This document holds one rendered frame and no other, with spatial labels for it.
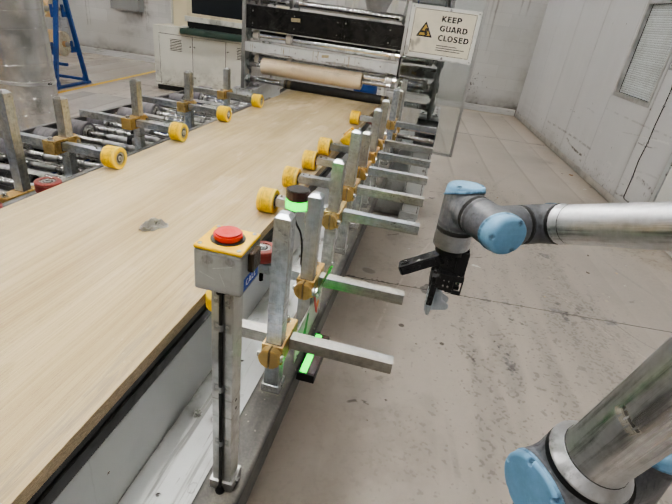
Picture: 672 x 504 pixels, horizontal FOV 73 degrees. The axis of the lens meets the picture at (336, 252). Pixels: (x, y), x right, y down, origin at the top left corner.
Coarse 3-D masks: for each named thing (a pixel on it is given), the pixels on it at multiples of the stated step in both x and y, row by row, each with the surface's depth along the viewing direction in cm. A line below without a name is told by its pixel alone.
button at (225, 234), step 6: (222, 228) 64; (228, 228) 64; (234, 228) 64; (216, 234) 62; (222, 234) 62; (228, 234) 62; (234, 234) 62; (240, 234) 63; (222, 240) 62; (228, 240) 62; (234, 240) 62
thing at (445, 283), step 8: (448, 256) 113; (456, 256) 113; (464, 256) 114; (440, 264) 116; (448, 264) 116; (456, 264) 115; (464, 264) 115; (432, 272) 117; (440, 272) 116; (448, 272) 116; (456, 272) 116; (464, 272) 116; (440, 280) 118; (448, 280) 116; (456, 280) 115; (440, 288) 118; (448, 288) 118; (456, 288) 117
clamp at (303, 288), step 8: (320, 264) 131; (320, 272) 128; (296, 280) 123; (304, 280) 122; (312, 280) 123; (296, 288) 122; (304, 288) 121; (312, 288) 122; (296, 296) 123; (304, 296) 122; (312, 296) 124
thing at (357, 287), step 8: (264, 264) 129; (264, 272) 130; (296, 272) 128; (320, 280) 127; (328, 280) 126; (336, 280) 126; (344, 280) 127; (352, 280) 127; (336, 288) 127; (344, 288) 126; (352, 288) 126; (360, 288) 125; (368, 288) 125; (376, 288) 125; (384, 288) 125; (392, 288) 126; (368, 296) 126; (376, 296) 125; (384, 296) 125; (392, 296) 124; (400, 296) 123; (400, 304) 125
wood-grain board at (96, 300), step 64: (256, 128) 244; (320, 128) 262; (64, 192) 145; (128, 192) 151; (192, 192) 158; (256, 192) 165; (0, 256) 110; (64, 256) 113; (128, 256) 116; (192, 256) 120; (0, 320) 90; (64, 320) 92; (128, 320) 95; (0, 384) 76; (64, 384) 78; (128, 384) 82; (0, 448) 66; (64, 448) 68
